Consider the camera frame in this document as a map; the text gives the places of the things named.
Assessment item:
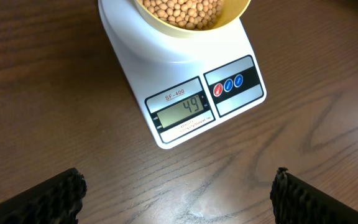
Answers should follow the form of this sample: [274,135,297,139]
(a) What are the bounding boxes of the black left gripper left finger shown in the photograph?
[0,168,87,224]

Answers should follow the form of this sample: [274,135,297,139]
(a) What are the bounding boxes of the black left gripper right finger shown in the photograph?
[270,167,358,224]

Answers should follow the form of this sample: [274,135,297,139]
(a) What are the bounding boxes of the white kitchen scale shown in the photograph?
[98,1,267,149]

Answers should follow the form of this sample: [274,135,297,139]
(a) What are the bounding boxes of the soybeans in bowl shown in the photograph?
[138,0,224,30]

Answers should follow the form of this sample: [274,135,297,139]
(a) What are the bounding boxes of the yellow bowl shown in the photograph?
[134,0,250,38]

